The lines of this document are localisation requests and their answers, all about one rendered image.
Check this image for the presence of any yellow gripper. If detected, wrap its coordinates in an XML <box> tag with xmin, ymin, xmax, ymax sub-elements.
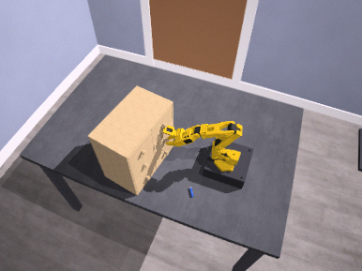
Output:
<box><xmin>162</xmin><ymin>126</ymin><xmax>185</xmax><ymax>146</ymax></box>

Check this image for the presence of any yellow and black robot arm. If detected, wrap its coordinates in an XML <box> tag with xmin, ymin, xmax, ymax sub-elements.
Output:
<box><xmin>182</xmin><ymin>121</ymin><xmax>242</xmax><ymax>172</ymax></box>

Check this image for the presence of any wooden chest of drawers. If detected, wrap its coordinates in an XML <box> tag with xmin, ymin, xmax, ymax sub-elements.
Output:
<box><xmin>88</xmin><ymin>86</ymin><xmax>173</xmax><ymax>195</ymax></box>

